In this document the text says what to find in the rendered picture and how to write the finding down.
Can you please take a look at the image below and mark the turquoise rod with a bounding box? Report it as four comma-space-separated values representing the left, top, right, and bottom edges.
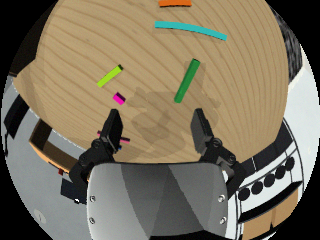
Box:
155, 21, 227, 41

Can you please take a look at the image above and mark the orange rod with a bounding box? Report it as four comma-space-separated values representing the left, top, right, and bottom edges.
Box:
159, 0, 192, 8

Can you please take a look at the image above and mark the pink rod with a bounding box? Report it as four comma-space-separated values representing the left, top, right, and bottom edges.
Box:
97, 130, 130, 144

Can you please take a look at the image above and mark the small magenta block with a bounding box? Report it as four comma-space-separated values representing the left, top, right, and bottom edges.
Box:
113, 92, 125, 105

